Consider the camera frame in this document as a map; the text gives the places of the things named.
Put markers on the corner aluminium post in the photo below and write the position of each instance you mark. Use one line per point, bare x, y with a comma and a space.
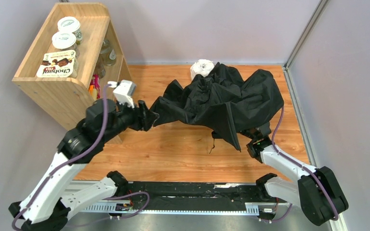
320, 8

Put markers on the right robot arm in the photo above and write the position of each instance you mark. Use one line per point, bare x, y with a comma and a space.
300, 178

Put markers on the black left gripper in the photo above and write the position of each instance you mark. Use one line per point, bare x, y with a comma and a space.
143, 115

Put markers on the white lidded cup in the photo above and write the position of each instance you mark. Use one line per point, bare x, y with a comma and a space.
72, 25
65, 41

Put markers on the aluminium frame rail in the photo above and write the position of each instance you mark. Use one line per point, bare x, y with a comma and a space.
124, 209

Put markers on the white lidded cup near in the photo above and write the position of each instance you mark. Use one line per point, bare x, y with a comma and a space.
65, 41

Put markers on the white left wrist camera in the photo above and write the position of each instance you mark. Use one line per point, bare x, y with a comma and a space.
123, 92

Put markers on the white paper towel roll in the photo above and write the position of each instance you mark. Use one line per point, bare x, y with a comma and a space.
201, 67

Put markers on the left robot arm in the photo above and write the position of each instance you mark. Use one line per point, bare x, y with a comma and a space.
46, 208

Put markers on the Chobani yogurt flip pack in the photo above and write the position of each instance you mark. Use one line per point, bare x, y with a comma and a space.
58, 64

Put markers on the black folding umbrella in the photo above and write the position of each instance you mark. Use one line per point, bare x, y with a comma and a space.
222, 101

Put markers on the white lidded cup far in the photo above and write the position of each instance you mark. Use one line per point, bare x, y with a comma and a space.
72, 25

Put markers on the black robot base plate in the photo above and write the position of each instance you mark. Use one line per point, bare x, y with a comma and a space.
194, 196

